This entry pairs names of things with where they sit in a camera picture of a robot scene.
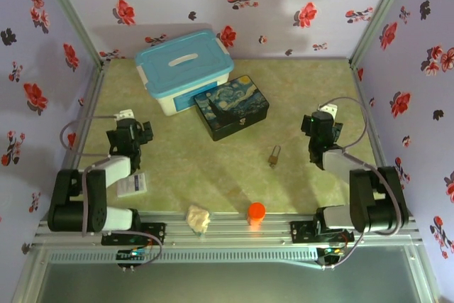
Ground brass padlock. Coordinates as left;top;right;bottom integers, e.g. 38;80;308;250
268;144;281;166

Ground starry night painted box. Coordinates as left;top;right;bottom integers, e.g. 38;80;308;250
193;75;271;143

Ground white printed card packet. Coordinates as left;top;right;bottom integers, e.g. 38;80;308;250
116;172;149;199

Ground blue-lidded plastic storage box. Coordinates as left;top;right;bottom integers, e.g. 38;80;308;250
134;29;236;117

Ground small control circuit board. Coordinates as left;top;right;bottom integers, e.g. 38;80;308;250
116;248;151;263
316;245;347;270

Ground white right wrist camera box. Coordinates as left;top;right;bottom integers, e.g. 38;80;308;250
317;103;339;116

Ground aluminium frame side rail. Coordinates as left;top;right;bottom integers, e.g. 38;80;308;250
350;63;414;219
52;64;108;221

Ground aluminium frame corner post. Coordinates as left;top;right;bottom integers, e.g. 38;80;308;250
348;0;416;70
33;0;109;70

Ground aluminium front mounting rail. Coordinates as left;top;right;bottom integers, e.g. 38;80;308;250
35;211;425;248

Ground grey slotted cable duct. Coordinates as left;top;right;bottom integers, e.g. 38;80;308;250
45;248;321;266

